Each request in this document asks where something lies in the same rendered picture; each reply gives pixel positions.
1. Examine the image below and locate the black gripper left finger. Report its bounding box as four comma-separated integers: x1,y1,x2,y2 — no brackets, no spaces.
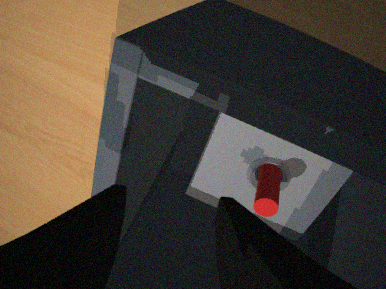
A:
0,185,127,289

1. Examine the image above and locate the red peg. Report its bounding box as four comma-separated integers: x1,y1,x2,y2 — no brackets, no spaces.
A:
254,164,281,216

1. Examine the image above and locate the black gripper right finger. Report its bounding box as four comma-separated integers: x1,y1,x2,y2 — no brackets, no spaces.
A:
215,196,359,289

